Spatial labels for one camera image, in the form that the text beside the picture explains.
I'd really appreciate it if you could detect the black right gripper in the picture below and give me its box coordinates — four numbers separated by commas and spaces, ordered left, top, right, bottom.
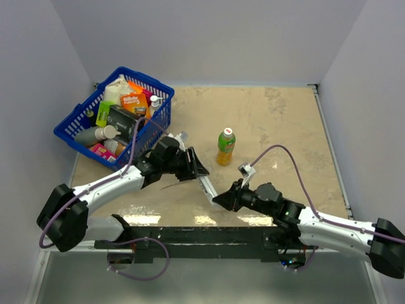
213, 179, 275, 217

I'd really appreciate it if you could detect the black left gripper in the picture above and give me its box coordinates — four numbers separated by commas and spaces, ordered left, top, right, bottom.
162, 147, 208, 182

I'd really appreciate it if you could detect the white remote control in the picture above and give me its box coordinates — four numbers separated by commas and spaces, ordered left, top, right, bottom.
197, 176, 221, 210

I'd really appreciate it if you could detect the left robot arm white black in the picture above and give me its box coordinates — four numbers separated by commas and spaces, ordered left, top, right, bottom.
37, 134, 217, 252

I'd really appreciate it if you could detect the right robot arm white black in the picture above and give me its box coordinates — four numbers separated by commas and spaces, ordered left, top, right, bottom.
213, 180, 404, 279

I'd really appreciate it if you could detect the orange juice bottle green label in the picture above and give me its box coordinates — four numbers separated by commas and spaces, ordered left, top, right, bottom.
216, 127, 236, 167

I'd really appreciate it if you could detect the blue plastic basket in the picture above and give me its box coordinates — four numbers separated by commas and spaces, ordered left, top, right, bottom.
54, 66, 175, 171

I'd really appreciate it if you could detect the white pump bottle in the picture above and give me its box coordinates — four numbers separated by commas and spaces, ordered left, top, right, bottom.
149, 95, 163, 117

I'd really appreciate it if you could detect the amber bottle white label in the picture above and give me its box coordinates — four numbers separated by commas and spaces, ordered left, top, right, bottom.
104, 139, 127, 157

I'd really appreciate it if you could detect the black product box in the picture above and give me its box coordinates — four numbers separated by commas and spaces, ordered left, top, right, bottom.
107, 104, 142, 144

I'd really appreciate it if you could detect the orange razor blade package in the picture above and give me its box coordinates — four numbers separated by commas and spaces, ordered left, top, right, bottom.
120, 92, 151, 118

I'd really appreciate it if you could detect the pink product box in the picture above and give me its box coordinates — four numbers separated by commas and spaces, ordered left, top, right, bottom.
89, 143, 116, 162

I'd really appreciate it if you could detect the lime green box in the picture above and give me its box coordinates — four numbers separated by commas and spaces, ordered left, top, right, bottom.
96, 101, 116, 127

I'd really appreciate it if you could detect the beige cloth bag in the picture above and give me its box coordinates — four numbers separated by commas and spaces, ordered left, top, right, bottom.
103, 74, 134, 106

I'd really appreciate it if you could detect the grey bottle beige cap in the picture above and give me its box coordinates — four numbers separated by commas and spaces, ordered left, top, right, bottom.
74, 125, 121, 147

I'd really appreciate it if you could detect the clear handle screwdriver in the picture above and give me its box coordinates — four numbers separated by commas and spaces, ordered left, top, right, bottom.
160, 181, 187, 190

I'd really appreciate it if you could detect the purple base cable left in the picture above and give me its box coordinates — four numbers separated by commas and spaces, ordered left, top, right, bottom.
106, 237, 172, 282

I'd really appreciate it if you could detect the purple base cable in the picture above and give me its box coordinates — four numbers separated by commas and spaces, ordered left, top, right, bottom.
283, 246, 320, 273
106, 237, 172, 282

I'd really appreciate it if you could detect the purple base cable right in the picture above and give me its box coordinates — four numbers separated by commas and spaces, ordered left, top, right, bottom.
283, 246, 320, 273

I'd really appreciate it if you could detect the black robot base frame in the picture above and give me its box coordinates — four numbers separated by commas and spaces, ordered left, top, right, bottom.
95, 224, 312, 269

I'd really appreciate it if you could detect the aluminium table edge rail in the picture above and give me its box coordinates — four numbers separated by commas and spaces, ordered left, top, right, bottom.
308, 84, 354, 220

